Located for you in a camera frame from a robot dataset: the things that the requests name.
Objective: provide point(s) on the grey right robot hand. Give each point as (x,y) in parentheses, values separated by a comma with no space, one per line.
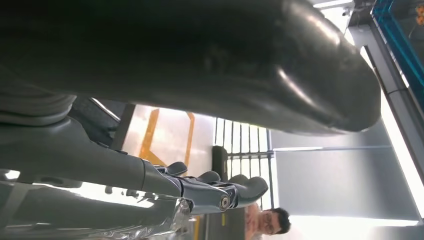
(198,49)

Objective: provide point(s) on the steel workbench table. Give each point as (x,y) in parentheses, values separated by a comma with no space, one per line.
(169,132)

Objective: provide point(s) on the white barred window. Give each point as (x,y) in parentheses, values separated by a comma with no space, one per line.
(245,139)

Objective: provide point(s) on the ceiling light strip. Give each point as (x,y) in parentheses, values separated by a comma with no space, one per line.
(331,4)

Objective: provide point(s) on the person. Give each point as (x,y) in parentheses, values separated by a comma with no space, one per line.
(268,222)

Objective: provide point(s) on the grey window blind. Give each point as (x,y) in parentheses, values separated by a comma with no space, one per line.
(331,182)

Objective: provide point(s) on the blue steel frame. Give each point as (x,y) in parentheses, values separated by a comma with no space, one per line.
(404,39)

